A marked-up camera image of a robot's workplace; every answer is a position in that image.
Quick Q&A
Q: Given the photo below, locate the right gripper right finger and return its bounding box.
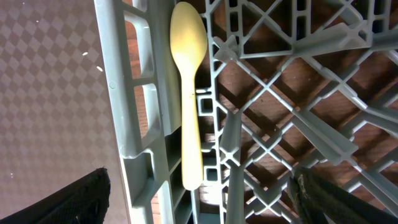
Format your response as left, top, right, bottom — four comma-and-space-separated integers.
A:
287, 167, 397, 224

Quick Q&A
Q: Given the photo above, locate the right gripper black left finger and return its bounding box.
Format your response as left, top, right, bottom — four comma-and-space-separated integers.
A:
1, 167, 111, 224

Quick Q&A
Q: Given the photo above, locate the cream plastic spoon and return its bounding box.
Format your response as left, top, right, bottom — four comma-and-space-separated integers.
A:
170, 2, 208, 190

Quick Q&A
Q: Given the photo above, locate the grey dishwasher rack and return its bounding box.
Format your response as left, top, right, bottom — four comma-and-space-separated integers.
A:
94, 1, 397, 223

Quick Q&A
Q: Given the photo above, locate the brown serving tray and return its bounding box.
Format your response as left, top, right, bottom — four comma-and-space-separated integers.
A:
1, 0, 128, 223

